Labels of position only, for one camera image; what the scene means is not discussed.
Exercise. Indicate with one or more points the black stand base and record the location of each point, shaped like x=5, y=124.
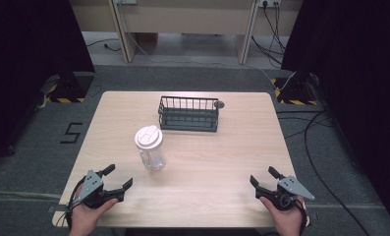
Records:
x=69, y=86
x=295, y=88

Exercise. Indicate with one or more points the person's left hand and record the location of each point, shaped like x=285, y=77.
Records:
x=90, y=216

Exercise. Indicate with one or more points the white wall socket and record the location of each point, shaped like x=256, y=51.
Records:
x=268, y=3

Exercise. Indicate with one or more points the black tape floor mark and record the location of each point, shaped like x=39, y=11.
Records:
x=72, y=133

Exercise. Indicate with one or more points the clear cup with white lid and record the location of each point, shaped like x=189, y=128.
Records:
x=149, y=148

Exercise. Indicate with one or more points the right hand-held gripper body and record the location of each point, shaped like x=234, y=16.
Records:
x=286, y=192

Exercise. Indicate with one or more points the black curtain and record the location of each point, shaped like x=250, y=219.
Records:
x=32, y=65
x=353, y=82

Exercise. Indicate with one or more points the beige wooden desk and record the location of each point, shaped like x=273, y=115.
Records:
x=182, y=23

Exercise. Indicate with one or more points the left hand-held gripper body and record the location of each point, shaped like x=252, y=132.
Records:
x=92, y=189

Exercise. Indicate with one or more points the person's right hand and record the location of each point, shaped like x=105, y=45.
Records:
x=286, y=219

